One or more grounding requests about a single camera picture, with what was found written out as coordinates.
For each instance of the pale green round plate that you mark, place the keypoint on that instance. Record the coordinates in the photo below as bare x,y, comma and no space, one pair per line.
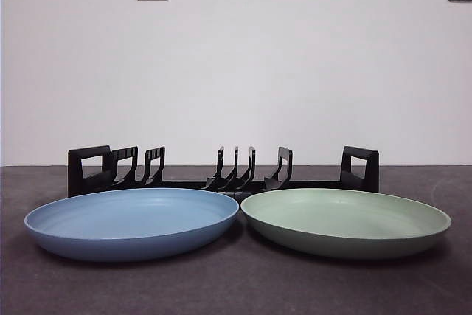
346,230

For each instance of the black plastic plate rack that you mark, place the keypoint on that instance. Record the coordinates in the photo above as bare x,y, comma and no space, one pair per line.
88,150

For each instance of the blue round plate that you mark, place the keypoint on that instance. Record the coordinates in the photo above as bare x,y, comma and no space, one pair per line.
110,234

